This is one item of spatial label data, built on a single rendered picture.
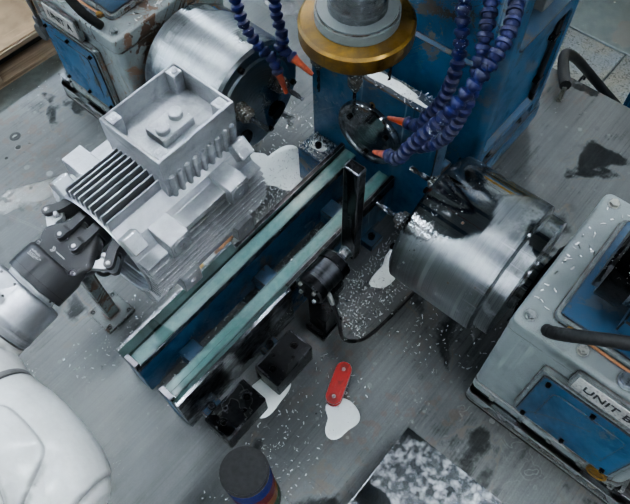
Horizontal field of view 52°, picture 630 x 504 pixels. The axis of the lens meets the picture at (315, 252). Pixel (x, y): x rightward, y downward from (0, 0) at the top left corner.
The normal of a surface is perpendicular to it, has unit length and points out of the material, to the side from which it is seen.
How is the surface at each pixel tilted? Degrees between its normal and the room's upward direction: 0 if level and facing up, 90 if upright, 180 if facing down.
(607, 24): 0
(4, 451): 28
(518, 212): 9
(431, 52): 90
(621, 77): 0
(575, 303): 0
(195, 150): 91
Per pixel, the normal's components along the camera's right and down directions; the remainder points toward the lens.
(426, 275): -0.63, 0.50
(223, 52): -0.17, -0.33
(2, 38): -0.02, -0.49
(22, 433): 0.29, -0.72
